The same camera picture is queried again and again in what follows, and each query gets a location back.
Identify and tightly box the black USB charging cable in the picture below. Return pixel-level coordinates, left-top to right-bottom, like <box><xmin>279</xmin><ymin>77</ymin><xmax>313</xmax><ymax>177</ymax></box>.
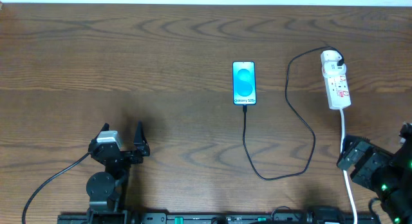
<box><xmin>241</xmin><ymin>45</ymin><xmax>346</xmax><ymax>182</ymax></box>

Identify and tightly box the white power strip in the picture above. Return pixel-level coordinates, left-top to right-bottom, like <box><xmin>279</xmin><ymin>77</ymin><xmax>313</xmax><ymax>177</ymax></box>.
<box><xmin>321</xmin><ymin>50</ymin><xmax>351</xmax><ymax>110</ymax></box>

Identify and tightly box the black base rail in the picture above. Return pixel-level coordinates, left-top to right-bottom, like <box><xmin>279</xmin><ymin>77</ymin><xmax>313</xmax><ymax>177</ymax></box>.
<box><xmin>57</xmin><ymin>206</ymin><xmax>380</xmax><ymax>224</ymax></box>

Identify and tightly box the blue Galaxy smartphone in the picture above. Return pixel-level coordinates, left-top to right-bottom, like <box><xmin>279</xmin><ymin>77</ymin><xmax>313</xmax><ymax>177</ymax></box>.
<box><xmin>232</xmin><ymin>61</ymin><xmax>257</xmax><ymax>106</ymax></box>

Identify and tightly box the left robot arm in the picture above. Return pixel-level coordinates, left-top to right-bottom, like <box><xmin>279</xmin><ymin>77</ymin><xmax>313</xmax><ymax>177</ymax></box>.
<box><xmin>86</xmin><ymin>122</ymin><xmax>150</xmax><ymax>223</ymax></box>

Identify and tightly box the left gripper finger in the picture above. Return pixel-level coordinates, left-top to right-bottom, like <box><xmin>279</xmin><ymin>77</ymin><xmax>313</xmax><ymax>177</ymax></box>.
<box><xmin>134</xmin><ymin>121</ymin><xmax>147</xmax><ymax>149</ymax></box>
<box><xmin>91</xmin><ymin>123</ymin><xmax>109</xmax><ymax>144</ymax></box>

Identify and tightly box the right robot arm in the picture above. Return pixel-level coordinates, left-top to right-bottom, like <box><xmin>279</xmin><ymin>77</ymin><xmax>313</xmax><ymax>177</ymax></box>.
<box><xmin>337</xmin><ymin>123</ymin><xmax>411</xmax><ymax>223</ymax></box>

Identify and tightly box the white power strip cord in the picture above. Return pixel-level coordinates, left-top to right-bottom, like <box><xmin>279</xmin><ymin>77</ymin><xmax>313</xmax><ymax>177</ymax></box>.
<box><xmin>339</xmin><ymin>108</ymin><xmax>359</xmax><ymax>224</ymax></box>

